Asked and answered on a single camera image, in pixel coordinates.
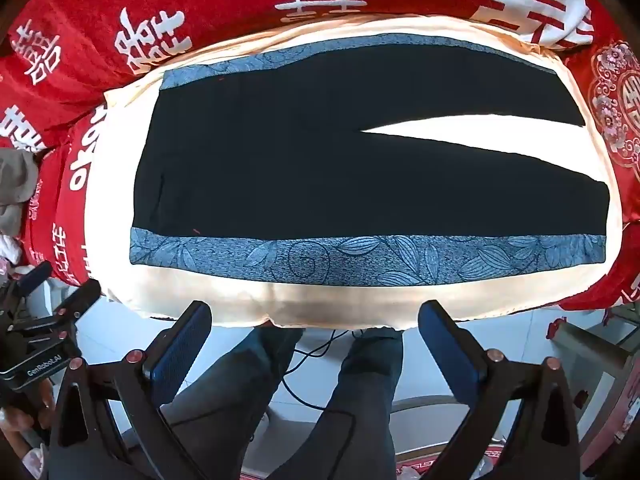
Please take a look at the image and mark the person's left leg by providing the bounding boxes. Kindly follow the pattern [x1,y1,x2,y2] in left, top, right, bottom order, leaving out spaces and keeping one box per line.
[160,326,307,480]

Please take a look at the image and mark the black pants with blue stripes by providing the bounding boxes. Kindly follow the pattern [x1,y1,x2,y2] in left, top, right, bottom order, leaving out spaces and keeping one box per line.
[129,34,612,287]

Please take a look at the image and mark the red printed blanket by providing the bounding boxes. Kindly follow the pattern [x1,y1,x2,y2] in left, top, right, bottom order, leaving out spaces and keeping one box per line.
[0,0,640,312]

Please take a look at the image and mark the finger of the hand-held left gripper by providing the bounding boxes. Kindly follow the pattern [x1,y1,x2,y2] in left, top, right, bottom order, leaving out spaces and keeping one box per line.
[52,278,103,321]
[7,260,54,297]

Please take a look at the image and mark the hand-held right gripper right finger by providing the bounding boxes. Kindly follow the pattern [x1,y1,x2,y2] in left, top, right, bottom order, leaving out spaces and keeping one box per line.
[417,300,583,480]

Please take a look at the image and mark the cream satin sheet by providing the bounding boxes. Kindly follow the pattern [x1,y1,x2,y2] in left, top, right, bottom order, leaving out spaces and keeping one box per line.
[82,14,627,333]

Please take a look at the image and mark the grey cloth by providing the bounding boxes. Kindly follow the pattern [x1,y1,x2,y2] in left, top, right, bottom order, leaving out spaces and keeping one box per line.
[0,147,42,237]

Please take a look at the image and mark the red patterned mat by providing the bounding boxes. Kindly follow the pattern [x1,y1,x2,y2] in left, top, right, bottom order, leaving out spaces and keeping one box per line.
[394,439,507,480]

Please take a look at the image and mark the person's leg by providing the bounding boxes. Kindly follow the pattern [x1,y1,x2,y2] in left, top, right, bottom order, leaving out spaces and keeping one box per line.
[265,327,482,480]
[160,326,307,480]

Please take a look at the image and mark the person's right leg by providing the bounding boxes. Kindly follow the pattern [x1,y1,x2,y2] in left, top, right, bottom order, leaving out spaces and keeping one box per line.
[265,327,482,480]

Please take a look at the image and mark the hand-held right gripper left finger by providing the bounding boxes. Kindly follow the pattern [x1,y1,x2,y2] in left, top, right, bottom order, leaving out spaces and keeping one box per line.
[47,300,213,480]

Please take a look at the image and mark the person's left hand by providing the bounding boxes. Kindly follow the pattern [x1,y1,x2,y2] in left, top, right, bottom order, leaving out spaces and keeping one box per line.
[0,382,57,448]

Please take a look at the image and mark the black floor cable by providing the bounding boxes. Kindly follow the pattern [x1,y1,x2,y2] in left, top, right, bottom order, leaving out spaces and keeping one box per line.
[277,329,383,413]

